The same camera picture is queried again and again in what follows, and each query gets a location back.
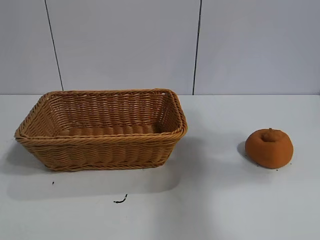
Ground orange plush fruit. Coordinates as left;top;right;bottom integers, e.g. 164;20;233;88
244;127;295;169

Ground brown woven wicker basket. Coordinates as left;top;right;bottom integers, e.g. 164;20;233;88
14;87;190;172

